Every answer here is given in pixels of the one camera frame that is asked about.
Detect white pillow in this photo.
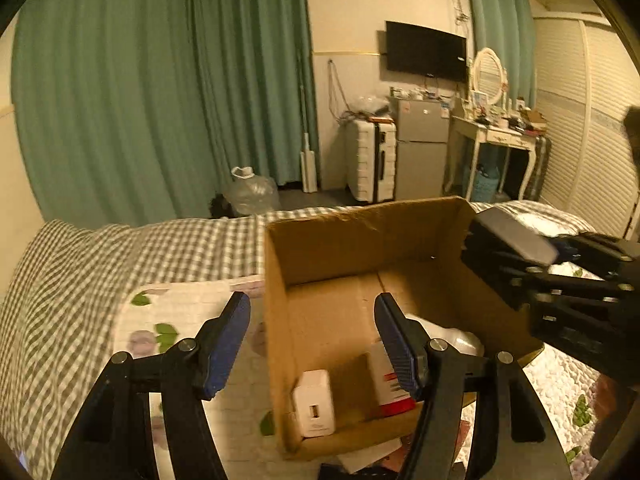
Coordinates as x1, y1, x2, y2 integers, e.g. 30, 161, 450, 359
515, 211, 578, 238

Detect person's right forearm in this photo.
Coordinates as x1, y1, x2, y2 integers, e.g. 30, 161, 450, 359
590, 374, 640, 461

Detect white louvred wardrobe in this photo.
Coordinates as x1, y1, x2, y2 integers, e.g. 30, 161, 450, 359
531, 9, 640, 242

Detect white oval mirror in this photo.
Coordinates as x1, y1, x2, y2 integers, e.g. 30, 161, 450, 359
470, 47, 507, 109

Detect brown cardboard box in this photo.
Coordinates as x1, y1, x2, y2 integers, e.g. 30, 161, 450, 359
263, 196, 544, 462

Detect white bottle red label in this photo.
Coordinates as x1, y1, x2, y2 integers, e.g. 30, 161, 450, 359
366, 340, 418, 418

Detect hanging wall cable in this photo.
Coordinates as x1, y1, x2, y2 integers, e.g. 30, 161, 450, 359
326, 58, 353, 126

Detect silver small fridge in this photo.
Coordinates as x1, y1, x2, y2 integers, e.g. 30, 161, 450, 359
394, 97, 451, 202

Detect white paper sheet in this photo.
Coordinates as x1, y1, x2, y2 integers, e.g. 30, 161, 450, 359
336, 435, 406, 475

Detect clear large water bottle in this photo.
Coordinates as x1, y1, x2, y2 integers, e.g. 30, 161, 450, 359
221, 165, 281, 216

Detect white mop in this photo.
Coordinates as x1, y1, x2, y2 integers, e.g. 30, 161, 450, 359
298, 55, 319, 193

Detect white floral quilt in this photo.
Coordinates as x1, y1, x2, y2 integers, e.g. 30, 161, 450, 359
112, 247, 640, 480

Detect white charger plug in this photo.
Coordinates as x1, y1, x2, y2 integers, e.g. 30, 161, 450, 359
291, 370, 336, 438

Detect white dressing table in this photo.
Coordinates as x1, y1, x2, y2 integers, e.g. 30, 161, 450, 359
446, 111, 545, 202

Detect white rounded object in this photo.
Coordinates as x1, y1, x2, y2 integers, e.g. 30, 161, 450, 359
402, 312, 485, 358

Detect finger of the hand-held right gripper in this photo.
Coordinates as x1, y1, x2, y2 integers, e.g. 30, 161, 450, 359
552, 232, 640, 281
460, 232, 640, 313

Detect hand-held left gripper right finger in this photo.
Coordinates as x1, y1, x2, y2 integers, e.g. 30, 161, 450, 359
374, 292, 573, 480

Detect white suitcase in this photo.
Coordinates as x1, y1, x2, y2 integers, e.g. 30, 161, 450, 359
344, 117, 399, 205

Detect green curtain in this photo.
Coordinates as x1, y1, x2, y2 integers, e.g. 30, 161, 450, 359
187, 0, 321, 191
11, 0, 203, 228
462, 0, 538, 108

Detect black wall television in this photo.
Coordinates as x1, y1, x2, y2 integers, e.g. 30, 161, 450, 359
384, 20, 469, 83

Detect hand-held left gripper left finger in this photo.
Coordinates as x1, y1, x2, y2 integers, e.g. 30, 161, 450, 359
50, 291, 251, 480

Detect green checkered bedsheet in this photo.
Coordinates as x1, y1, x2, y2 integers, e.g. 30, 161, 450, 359
0, 200, 596, 473

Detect grey and black rectangular box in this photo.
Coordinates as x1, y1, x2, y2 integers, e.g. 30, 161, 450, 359
467, 206, 559, 266

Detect blue basket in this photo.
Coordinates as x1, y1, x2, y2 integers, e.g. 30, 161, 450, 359
470, 164, 502, 202

